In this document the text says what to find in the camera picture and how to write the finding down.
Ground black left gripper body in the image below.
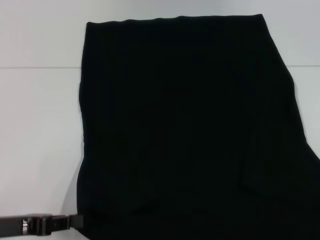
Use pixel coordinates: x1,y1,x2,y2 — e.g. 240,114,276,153
0,213,53,237

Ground black t-shirt with white print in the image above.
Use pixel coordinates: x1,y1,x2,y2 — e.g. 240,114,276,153
77,13,320,240

